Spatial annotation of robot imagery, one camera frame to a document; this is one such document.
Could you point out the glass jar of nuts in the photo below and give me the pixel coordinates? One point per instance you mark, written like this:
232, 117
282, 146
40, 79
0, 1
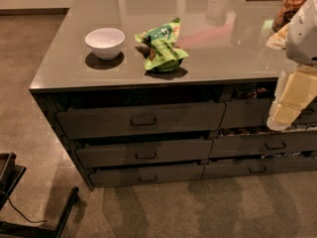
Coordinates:
285, 13

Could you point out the green snack bag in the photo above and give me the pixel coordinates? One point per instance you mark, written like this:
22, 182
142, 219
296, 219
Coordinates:
164, 55

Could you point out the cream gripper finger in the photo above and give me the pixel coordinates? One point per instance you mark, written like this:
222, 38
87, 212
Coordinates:
294, 92

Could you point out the grey drawer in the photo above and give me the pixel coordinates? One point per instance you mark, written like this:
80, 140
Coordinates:
140, 120
247, 145
144, 153
258, 167
254, 112
133, 176

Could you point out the white ceramic bowl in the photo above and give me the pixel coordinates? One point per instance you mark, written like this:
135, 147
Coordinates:
105, 43

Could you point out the grey kitchen island counter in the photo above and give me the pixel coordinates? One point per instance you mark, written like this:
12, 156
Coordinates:
147, 91

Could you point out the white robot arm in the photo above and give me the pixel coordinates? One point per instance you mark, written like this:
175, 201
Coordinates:
301, 35

